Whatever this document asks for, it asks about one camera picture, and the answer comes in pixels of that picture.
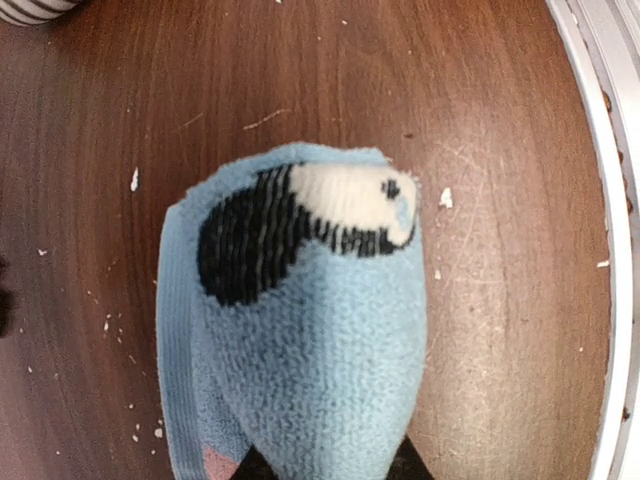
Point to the front aluminium rail base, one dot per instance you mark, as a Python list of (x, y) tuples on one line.
[(601, 39)]

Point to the blue polka dot striped towel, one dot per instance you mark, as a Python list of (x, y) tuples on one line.
[(291, 315)]

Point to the grey striped ceramic mug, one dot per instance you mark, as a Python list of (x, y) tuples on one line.
[(34, 12)]

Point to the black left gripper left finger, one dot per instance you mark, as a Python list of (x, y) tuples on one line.
[(254, 467)]

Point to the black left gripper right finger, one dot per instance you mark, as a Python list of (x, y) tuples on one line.
[(408, 464)]

